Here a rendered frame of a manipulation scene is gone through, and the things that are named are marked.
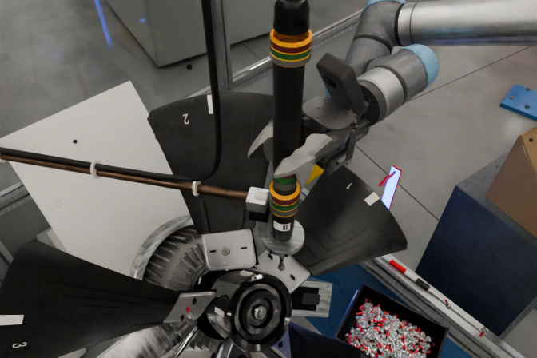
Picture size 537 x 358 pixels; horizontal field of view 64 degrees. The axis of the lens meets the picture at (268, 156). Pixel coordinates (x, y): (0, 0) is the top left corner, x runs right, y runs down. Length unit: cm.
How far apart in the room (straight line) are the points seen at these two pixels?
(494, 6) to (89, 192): 76
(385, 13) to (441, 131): 223
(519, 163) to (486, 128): 202
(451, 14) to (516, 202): 57
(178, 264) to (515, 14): 68
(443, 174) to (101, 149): 217
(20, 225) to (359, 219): 94
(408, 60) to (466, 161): 218
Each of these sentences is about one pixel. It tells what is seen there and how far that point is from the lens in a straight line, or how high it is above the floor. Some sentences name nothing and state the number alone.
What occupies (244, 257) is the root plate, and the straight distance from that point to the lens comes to 72.
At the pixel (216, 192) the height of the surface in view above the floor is 137.
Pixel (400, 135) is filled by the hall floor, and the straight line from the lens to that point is 289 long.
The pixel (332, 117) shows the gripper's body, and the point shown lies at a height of 149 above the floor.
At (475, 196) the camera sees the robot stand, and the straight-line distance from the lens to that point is 124.
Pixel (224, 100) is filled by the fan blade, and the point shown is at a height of 142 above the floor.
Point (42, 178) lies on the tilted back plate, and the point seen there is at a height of 129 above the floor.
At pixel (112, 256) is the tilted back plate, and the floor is 115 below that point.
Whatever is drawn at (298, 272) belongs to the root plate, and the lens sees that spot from 78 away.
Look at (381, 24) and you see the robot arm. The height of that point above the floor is 149.
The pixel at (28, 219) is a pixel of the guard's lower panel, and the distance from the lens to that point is 138.
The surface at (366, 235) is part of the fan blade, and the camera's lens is 85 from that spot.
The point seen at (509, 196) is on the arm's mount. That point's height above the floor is 105.
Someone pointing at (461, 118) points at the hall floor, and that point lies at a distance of 317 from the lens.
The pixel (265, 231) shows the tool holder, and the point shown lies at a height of 131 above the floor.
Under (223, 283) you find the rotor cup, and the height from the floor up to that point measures 124.
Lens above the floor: 186
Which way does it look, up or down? 45 degrees down
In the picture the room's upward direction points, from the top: straight up
